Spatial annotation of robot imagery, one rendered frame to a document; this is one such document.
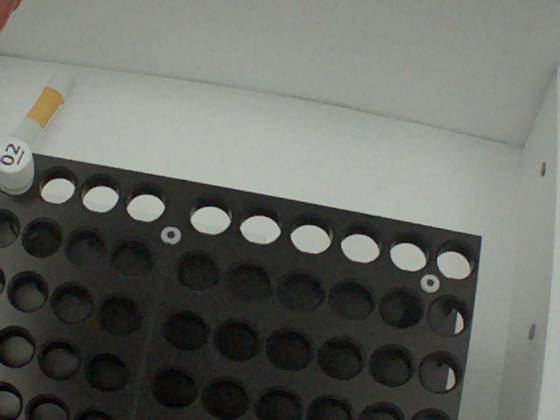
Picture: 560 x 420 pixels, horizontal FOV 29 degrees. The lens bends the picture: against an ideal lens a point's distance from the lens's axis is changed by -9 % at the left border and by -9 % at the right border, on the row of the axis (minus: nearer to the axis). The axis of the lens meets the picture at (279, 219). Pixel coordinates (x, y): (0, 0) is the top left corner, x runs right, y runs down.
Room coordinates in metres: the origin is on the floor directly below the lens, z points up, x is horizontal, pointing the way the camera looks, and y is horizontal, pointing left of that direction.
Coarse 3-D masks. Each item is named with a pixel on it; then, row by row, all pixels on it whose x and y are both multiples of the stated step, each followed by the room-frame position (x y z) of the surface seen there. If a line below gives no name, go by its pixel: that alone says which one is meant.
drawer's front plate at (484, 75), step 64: (64, 0) 0.25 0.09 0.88; (128, 0) 0.25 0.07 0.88; (192, 0) 0.25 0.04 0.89; (256, 0) 0.25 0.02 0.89; (320, 0) 0.25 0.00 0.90; (384, 0) 0.25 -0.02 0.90; (448, 0) 0.25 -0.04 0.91; (512, 0) 0.25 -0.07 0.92; (128, 64) 0.25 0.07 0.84; (192, 64) 0.25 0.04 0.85; (256, 64) 0.25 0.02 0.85; (320, 64) 0.25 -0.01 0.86; (384, 64) 0.25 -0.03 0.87; (448, 64) 0.25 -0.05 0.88; (512, 64) 0.25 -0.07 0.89; (448, 128) 0.25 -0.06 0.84; (512, 128) 0.25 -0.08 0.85
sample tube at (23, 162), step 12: (12, 144) 0.17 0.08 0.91; (24, 144) 0.17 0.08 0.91; (0, 156) 0.16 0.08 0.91; (12, 156) 0.16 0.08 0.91; (24, 156) 0.16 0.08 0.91; (0, 168) 0.16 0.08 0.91; (12, 168) 0.16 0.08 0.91; (24, 168) 0.16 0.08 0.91; (0, 180) 0.16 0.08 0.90; (12, 180) 0.16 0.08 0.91; (24, 180) 0.16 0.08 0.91; (12, 192) 0.16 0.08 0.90; (24, 192) 0.16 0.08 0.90
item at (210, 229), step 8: (48, 200) 0.19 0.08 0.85; (56, 200) 0.19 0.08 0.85; (64, 200) 0.19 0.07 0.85; (96, 208) 0.19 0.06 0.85; (104, 208) 0.19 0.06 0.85; (136, 216) 0.19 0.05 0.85; (144, 216) 0.19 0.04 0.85; (152, 216) 0.19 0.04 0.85; (200, 224) 0.19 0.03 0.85; (208, 232) 0.18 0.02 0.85; (216, 232) 0.18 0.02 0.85; (256, 240) 0.18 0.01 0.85; (264, 240) 0.18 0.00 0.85
